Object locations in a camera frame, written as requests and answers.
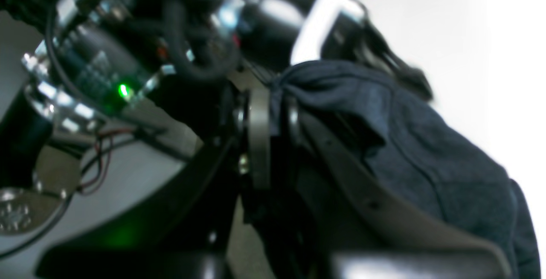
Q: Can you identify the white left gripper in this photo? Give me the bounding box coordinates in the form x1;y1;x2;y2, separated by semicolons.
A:
290;0;343;66

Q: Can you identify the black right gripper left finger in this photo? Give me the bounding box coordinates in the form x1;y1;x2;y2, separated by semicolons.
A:
36;89;271;279

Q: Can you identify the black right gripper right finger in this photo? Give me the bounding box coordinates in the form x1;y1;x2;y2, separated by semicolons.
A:
284;96;512;279

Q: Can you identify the dark navy T-shirt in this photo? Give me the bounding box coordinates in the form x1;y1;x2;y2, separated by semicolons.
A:
270;61;541;279

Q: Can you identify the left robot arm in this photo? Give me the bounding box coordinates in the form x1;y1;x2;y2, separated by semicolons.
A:
1;0;433;235

